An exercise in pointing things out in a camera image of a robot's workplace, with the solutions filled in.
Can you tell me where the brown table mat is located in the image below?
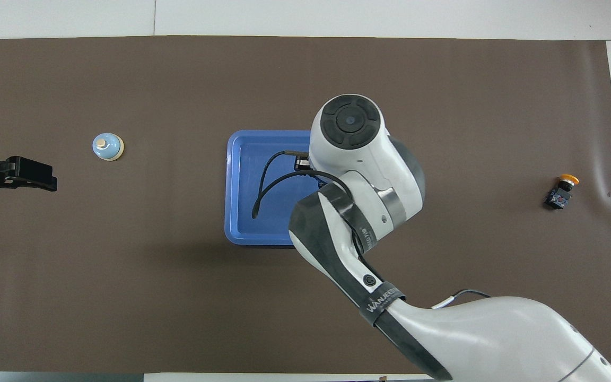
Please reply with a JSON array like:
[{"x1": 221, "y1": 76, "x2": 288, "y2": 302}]
[{"x1": 0, "y1": 36, "x2": 611, "y2": 375}]

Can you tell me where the blue plastic tray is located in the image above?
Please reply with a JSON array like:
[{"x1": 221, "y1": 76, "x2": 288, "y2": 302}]
[{"x1": 224, "y1": 130, "x2": 318, "y2": 247}]

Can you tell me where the yellow push button switch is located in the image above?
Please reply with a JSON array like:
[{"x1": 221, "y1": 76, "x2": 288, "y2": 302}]
[{"x1": 544, "y1": 174, "x2": 580, "y2": 210}]

